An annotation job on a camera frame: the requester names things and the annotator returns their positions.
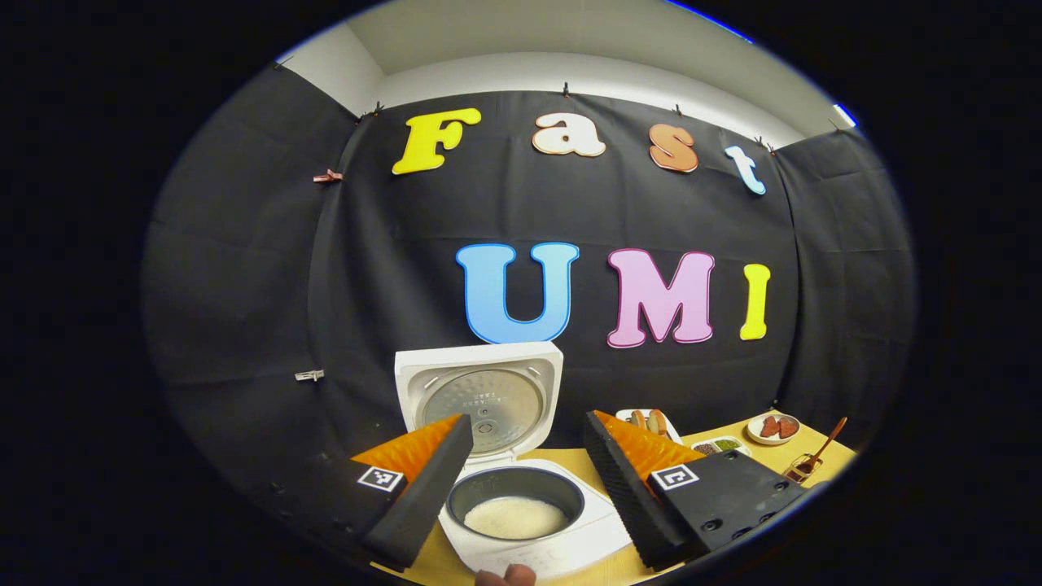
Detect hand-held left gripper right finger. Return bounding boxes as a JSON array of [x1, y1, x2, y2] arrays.
[[583, 409, 831, 571]]

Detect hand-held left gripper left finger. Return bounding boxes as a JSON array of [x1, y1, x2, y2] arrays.
[[244, 413, 475, 571]]

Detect white rice cooker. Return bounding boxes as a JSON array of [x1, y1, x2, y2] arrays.
[[394, 342, 633, 580]]

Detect white rice heap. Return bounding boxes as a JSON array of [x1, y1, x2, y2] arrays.
[[464, 496, 569, 540]]

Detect metal wire chopstick holder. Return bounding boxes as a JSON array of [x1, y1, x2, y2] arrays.
[[783, 454, 823, 486]]

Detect brown wooden spoon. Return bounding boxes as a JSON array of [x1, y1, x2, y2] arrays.
[[791, 417, 848, 478]]

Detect white toaster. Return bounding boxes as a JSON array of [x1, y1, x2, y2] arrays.
[[616, 409, 685, 445]]

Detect white divided bean dish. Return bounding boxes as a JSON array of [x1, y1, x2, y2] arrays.
[[690, 436, 751, 458]]

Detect small white round plate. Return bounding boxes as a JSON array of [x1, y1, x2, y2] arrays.
[[746, 413, 802, 446]]

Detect black backdrop cloth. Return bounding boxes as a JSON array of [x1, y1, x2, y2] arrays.
[[142, 61, 917, 489]]

